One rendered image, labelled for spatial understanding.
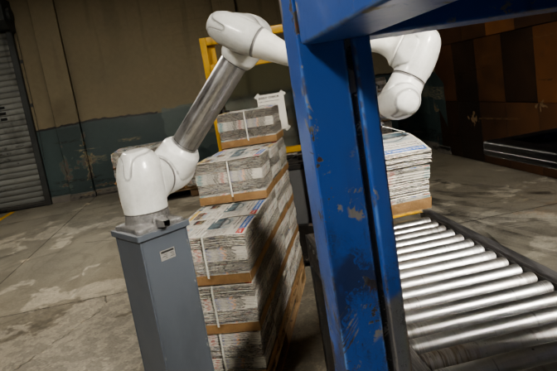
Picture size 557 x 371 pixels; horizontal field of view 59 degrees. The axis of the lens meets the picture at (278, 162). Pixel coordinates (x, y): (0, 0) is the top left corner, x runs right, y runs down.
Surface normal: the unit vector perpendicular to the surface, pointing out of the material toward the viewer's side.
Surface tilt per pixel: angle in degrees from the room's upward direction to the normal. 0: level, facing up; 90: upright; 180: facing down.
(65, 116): 90
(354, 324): 90
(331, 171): 90
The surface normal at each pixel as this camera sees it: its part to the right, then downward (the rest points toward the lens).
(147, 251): 0.68, 0.00
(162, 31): 0.14, 0.13
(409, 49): -0.29, -0.11
